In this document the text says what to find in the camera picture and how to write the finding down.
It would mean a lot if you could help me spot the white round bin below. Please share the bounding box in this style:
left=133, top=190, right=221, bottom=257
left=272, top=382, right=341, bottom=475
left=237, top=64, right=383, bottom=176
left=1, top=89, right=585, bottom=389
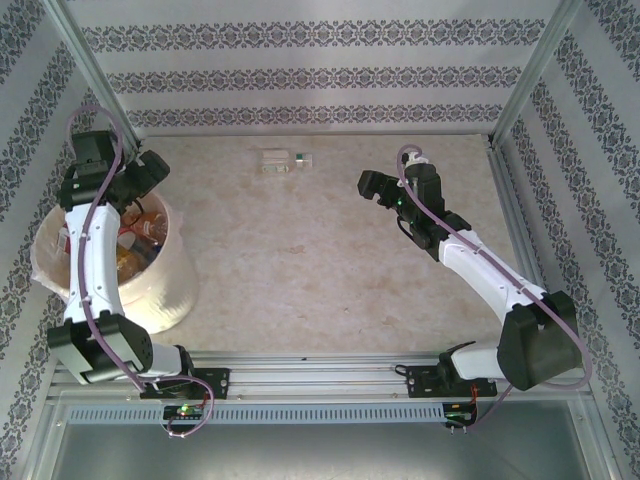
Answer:
left=29, top=192, right=199, bottom=335

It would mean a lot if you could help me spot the clear bottle white label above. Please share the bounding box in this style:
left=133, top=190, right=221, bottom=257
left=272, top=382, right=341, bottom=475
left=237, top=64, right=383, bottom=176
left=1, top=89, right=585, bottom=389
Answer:
left=257, top=148, right=292, bottom=176

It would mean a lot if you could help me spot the purple cable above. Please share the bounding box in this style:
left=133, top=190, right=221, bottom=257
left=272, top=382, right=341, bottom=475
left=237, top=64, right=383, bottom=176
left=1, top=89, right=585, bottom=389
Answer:
left=396, top=143, right=595, bottom=432
left=67, top=104, right=216, bottom=441

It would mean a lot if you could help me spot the aluminium side rail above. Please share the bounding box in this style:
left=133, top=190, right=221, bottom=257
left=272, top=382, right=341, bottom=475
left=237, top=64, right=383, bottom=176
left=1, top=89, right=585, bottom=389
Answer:
left=485, top=142, right=551, bottom=301

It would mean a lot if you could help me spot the aluminium frame post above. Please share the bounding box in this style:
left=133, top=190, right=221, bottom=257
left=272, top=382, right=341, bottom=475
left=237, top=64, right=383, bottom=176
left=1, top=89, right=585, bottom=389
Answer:
left=42, top=0, right=144, bottom=154
left=489, top=0, right=585, bottom=151
left=574, top=394, right=624, bottom=480

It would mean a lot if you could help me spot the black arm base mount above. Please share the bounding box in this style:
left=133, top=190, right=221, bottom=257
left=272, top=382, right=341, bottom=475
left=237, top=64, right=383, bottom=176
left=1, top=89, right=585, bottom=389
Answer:
left=404, top=364, right=499, bottom=399
left=139, top=367, right=231, bottom=400

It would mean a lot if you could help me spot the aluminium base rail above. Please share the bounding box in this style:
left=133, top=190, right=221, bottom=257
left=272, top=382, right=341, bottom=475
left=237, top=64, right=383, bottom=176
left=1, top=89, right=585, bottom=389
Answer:
left=49, top=349, right=589, bottom=404

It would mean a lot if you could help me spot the grey slotted cable duct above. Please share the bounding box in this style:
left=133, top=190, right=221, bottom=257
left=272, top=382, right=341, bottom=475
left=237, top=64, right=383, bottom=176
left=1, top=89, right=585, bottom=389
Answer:
left=67, top=403, right=446, bottom=425

